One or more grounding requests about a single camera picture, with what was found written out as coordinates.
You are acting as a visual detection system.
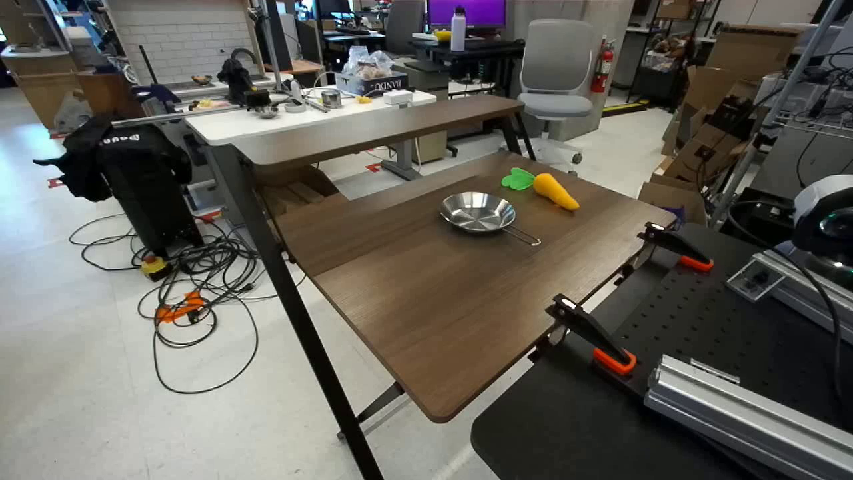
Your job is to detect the black perforated breadboard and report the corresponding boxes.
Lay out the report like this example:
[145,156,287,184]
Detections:
[471,225,853,480]

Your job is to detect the black backpack on stand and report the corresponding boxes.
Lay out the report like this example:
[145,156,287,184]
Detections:
[47,117,202,256]

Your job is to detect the silver metal pan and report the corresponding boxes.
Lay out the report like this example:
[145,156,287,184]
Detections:
[439,192,540,248]

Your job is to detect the metal bracket on breadboard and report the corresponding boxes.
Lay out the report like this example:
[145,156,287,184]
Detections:
[724,260,783,301]

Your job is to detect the purple monitor screen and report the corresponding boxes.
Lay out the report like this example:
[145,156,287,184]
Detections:
[426,0,506,26]

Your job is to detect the white workbench table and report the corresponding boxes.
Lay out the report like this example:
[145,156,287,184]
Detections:
[182,84,527,170]

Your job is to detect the tangled black floor cables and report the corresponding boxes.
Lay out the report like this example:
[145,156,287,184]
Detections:
[67,212,310,397]

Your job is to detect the black clamp orange handle near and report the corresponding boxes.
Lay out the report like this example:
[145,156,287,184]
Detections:
[547,294,636,380]

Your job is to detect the cardboard boxes stack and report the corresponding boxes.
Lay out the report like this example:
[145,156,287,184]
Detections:
[640,26,800,222]

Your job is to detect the orange carrot plushie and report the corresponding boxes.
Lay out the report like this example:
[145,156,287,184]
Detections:
[502,168,582,212]

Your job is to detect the aluminium extrusion rail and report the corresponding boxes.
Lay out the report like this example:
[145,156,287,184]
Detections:
[644,354,853,480]

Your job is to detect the grey office chair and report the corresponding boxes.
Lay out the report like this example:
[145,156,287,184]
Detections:
[518,20,596,166]

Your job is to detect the red fire extinguisher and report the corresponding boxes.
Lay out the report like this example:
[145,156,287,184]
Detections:
[590,38,615,93]

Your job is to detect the black clamp orange handle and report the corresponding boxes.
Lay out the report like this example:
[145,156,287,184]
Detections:
[640,222,714,276]
[547,294,636,380]

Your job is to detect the white water bottle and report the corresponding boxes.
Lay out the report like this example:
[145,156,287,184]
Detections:
[451,6,466,50]

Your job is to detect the black clamp orange handle far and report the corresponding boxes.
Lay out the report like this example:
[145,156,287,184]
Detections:
[640,222,714,276]

